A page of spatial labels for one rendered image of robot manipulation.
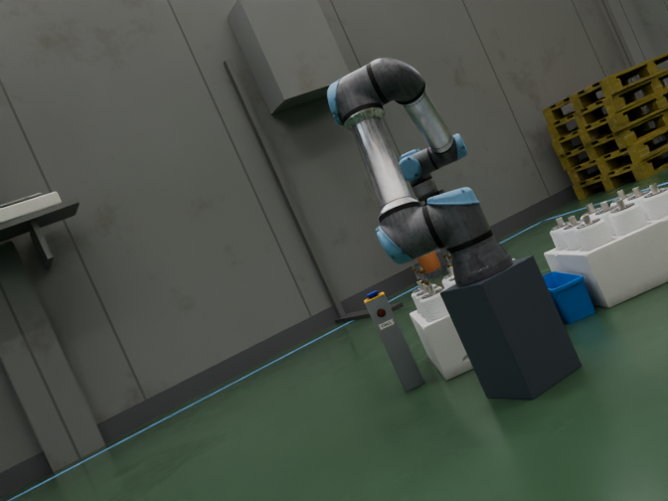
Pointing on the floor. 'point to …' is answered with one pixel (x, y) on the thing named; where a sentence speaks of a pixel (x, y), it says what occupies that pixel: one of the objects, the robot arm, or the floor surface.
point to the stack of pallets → (613, 173)
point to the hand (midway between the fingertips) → (446, 251)
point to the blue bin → (570, 295)
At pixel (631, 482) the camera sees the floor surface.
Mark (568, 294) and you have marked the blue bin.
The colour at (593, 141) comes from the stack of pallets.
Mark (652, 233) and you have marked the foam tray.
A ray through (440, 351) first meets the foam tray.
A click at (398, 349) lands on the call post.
